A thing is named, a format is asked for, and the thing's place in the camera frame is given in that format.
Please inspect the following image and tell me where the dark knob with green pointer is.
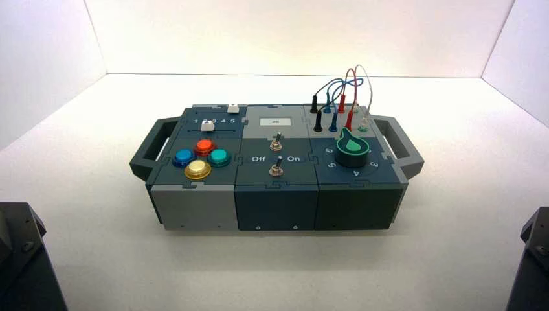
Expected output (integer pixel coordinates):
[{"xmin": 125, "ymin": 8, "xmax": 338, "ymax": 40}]
[{"xmin": 333, "ymin": 126, "xmax": 372, "ymax": 169}]

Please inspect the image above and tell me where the small white display screen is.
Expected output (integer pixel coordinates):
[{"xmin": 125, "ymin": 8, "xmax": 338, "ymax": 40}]
[{"xmin": 260, "ymin": 117, "xmax": 292, "ymax": 128}]

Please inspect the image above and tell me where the grey and blue control box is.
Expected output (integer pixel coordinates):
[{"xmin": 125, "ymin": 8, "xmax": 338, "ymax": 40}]
[{"xmin": 129, "ymin": 102, "xmax": 425, "ymax": 233}]

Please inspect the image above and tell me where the teal round push button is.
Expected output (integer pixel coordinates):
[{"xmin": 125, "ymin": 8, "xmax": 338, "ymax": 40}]
[{"xmin": 207, "ymin": 148, "xmax": 233, "ymax": 168}]

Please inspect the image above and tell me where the orange round push button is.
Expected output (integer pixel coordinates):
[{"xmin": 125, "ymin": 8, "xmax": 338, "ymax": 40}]
[{"xmin": 193, "ymin": 138, "xmax": 217, "ymax": 157}]

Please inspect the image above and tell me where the yellow round push button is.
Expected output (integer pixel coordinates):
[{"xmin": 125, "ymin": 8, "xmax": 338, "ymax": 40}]
[{"xmin": 184, "ymin": 159, "xmax": 212, "ymax": 181}]

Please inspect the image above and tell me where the blue round push button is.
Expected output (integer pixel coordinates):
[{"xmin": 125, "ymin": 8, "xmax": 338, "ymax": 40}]
[{"xmin": 172, "ymin": 148, "xmax": 197, "ymax": 168}]

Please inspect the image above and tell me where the black jumper cable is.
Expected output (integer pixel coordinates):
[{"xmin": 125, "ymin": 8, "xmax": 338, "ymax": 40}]
[{"xmin": 314, "ymin": 78, "xmax": 345, "ymax": 113}]

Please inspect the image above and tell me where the blue jumper cable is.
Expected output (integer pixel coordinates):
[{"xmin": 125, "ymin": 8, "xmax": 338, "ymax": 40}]
[{"xmin": 326, "ymin": 77, "xmax": 364, "ymax": 115}]

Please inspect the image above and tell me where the red jumper cable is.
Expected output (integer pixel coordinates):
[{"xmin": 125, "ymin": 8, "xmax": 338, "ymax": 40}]
[{"xmin": 341, "ymin": 67, "xmax": 359, "ymax": 113}]

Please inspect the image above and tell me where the white jumper cable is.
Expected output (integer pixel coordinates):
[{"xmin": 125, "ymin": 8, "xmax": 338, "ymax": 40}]
[{"xmin": 354, "ymin": 64, "xmax": 374, "ymax": 119}]

